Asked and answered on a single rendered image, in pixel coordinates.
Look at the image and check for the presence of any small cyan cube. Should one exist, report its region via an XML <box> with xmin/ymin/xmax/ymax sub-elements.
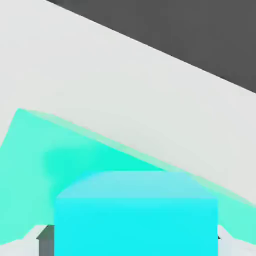
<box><xmin>54</xmin><ymin>170</ymin><xmax>219</xmax><ymax>256</ymax></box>

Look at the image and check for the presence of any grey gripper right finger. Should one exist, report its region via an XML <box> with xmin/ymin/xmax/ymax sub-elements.
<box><xmin>217</xmin><ymin>224</ymin><xmax>256</xmax><ymax>256</ymax></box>

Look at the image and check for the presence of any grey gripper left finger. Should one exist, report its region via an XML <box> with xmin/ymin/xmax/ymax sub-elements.
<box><xmin>0</xmin><ymin>224</ymin><xmax>56</xmax><ymax>256</ymax></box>

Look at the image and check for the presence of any large turquoise box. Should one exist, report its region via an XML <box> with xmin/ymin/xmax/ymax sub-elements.
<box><xmin>0</xmin><ymin>107</ymin><xmax>256</xmax><ymax>246</ymax></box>

